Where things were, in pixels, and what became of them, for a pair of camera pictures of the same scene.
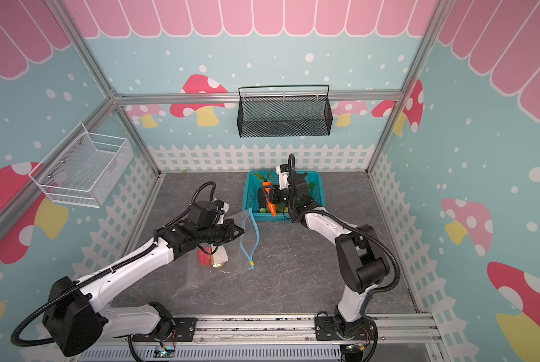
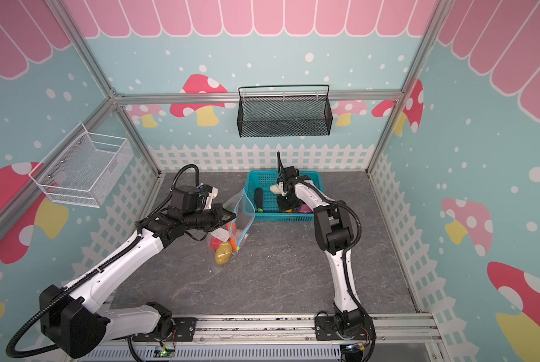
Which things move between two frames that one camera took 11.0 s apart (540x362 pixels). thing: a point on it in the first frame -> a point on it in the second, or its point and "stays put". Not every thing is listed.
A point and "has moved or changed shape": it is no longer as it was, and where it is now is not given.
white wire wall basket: [84, 169] stays put
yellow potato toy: [219, 257] has moved or changed shape
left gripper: [229, 225] -> [219, 211]
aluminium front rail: [406, 329] stays put
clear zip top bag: [207, 262] has moved or changed shape
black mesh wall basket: [283, 116] stays put
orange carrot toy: [272, 207] has moved or changed shape
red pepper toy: [204, 258] has moved or changed shape
